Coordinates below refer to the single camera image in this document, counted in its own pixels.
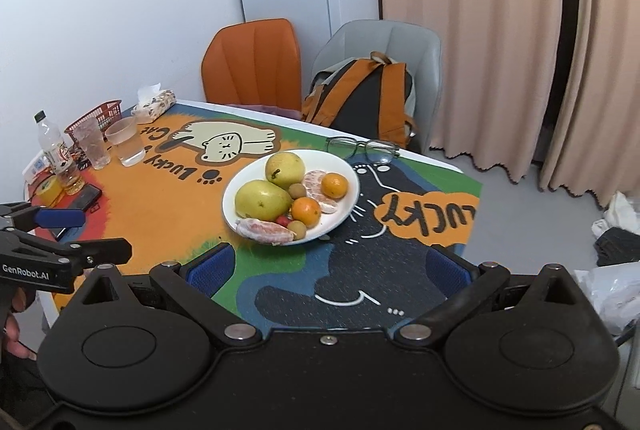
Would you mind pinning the frosted plastic cup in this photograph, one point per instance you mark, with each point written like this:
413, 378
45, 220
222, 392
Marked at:
124, 137

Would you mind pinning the person's left hand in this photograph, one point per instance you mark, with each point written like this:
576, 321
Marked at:
11, 329

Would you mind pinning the orange mandarin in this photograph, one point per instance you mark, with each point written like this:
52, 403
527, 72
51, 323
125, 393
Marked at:
334, 186
306, 210

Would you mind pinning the purple cloth on chair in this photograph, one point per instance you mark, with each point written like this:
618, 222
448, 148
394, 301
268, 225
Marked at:
271, 110

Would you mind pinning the large yellow-green pear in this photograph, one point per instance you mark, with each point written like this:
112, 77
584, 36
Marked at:
261, 200

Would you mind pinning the orange and black backpack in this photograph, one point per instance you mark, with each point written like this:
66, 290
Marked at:
371, 97

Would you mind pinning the dark-framed eyeglasses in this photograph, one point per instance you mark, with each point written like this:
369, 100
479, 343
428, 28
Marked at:
372, 151

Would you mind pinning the grey chair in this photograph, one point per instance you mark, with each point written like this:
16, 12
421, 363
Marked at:
420, 49

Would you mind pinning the plastic drink bottle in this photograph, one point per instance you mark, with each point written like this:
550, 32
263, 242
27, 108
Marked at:
55, 150

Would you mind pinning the colourful cat table mat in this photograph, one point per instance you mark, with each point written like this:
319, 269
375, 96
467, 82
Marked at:
367, 273

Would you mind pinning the smaller yellow pear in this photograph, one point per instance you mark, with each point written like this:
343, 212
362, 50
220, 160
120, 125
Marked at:
285, 169

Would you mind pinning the beige curtain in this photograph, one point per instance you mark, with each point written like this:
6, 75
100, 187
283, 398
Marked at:
499, 59

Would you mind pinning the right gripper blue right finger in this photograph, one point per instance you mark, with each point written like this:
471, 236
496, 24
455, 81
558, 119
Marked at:
449, 273

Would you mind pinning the red small fruit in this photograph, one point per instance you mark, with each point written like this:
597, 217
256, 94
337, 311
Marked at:
283, 220

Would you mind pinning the white plastic bags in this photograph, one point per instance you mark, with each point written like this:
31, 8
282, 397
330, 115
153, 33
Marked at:
612, 286

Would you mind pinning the black smartphone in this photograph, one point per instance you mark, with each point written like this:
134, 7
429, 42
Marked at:
87, 198

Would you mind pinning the clear textured drinking glass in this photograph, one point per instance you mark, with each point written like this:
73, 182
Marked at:
89, 138

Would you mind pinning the red plastic basket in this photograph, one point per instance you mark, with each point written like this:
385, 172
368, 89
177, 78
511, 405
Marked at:
106, 113

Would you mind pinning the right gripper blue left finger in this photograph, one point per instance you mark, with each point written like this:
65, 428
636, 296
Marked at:
209, 271

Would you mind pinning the yellow tape roll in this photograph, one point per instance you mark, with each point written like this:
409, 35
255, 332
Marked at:
50, 192

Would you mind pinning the large peeled pomelo segment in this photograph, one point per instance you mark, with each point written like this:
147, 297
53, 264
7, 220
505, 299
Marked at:
312, 184

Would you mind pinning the orange chair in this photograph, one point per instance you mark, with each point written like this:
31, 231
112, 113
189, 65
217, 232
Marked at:
255, 63

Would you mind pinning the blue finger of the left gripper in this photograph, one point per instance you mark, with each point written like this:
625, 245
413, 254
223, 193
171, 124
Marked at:
59, 218
92, 253

